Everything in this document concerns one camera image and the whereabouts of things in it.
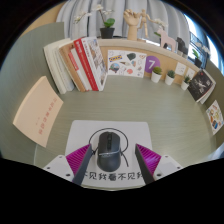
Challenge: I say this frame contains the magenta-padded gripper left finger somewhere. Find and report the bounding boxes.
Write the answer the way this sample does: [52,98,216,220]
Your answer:
[43,143,94,186]

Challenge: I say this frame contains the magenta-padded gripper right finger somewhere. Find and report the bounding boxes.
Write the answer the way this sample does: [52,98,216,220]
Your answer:
[134,143,184,185]

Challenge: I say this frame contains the black computer mouse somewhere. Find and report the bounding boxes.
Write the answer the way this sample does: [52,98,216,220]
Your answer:
[96,131,123,173]

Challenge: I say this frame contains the white printed mouse pad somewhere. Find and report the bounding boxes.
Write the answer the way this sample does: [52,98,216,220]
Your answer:
[64,119,155,190]

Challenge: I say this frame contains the beige booklet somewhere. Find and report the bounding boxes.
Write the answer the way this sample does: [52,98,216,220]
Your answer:
[12,75,64,148]

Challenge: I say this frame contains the white sheet with colourful stickers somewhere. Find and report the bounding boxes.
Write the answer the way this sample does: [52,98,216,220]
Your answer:
[205,99,224,136]

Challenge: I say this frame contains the small succulent in white pot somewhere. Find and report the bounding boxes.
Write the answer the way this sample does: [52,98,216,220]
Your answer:
[180,75,192,91]
[164,69,176,86]
[150,66,163,84]

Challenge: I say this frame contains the black book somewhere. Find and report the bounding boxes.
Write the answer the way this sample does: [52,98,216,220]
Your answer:
[187,69,214,102]

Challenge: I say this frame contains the brown book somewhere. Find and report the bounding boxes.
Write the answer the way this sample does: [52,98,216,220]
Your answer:
[58,42,87,93]

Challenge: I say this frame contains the white books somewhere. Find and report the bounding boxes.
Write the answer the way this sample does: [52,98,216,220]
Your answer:
[43,37,76,95]

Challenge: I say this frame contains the round purple number sign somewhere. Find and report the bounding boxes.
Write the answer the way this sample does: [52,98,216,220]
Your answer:
[144,55,162,75]

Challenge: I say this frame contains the white orchid in black pot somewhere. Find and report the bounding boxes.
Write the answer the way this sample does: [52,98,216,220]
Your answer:
[73,3,117,40]
[151,18,168,39]
[191,43,210,69]

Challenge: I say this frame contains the black horse figurine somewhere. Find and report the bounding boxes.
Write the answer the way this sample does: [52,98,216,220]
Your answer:
[175,36,190,56]

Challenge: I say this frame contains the pink horse figurine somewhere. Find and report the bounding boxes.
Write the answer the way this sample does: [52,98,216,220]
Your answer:
[160,28,178,53]

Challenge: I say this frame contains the window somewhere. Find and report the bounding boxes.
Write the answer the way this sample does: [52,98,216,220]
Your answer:
[183,13,222,68]

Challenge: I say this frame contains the wooden hand model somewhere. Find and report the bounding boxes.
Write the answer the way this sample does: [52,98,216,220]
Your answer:
[122,8,142,42]

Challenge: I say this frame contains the grey curtain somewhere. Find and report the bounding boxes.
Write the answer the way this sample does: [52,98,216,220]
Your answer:
[56,0,192,44]

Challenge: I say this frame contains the white wall socket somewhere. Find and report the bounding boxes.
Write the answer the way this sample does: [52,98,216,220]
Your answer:
[185,67,197,81]
[175,61,188,76]

